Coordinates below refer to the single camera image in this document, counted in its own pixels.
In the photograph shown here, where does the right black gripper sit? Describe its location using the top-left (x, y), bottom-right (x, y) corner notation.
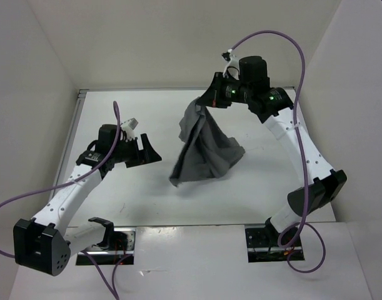
top-left (197, 71), bottom-right (252, 108)

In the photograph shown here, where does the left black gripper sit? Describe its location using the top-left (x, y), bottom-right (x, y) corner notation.
top-left (111, 133), bottom-right (161, 168)

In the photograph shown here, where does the grey pleated skirt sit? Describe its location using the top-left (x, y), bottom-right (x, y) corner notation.
top-left (169, 100), bottom-right (245, 186)

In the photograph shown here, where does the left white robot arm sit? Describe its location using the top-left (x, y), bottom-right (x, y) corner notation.
top-left (13, 118), bottom-right (162, 276)

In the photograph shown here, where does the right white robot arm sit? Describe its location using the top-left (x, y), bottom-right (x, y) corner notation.
top-left (197, 52), bottom-right (347, 246)

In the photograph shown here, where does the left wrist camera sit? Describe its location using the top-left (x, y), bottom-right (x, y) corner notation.
top-left (121, 117), bottom-right (139, 131)

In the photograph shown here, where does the aluminium table edge rail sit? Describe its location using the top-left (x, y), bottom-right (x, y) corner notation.
top-left (53, 89), bottom-right (89, 186)

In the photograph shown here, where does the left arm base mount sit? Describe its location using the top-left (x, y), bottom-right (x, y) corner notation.
top-left (85, 227), bottom-right (136, 266)

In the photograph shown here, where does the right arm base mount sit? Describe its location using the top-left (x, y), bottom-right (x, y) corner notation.
top-left (244, 224), bottom-right (304, 263)

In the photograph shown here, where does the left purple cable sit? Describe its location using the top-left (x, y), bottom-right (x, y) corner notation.
top-left (0, 99), bottom-right (121, 300)

